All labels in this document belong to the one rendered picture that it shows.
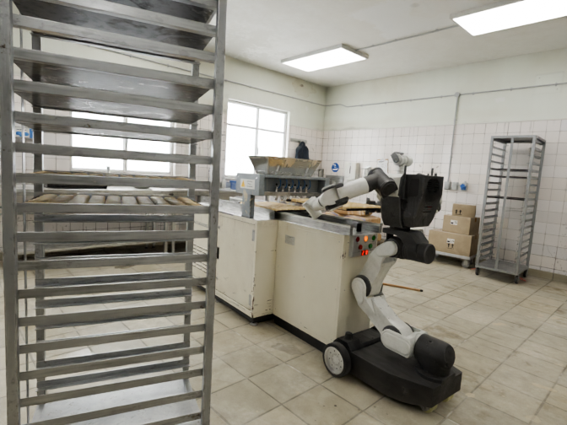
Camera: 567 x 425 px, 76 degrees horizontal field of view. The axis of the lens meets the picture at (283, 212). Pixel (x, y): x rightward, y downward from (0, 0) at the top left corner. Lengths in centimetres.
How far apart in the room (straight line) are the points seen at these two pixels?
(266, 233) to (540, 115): 438
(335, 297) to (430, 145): 449
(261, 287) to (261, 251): 28
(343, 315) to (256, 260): 77
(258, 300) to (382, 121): 488
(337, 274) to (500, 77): 460
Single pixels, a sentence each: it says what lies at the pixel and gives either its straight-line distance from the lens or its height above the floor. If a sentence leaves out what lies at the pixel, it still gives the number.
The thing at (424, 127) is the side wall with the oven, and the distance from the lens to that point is 661.
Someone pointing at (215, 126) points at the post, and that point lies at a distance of 133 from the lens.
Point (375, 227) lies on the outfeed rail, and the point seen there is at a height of 88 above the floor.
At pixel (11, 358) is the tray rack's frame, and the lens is 146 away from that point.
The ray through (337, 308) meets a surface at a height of 36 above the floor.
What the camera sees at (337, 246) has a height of 76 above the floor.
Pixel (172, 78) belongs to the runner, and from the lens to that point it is 136.
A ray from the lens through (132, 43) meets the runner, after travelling 137.
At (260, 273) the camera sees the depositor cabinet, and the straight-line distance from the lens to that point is 281.
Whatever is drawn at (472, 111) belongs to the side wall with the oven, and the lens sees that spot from 635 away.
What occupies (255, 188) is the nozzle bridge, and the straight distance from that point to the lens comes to 271.
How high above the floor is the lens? 121
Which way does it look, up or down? 6 degrees down
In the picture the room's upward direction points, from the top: 4 degrees clockwise
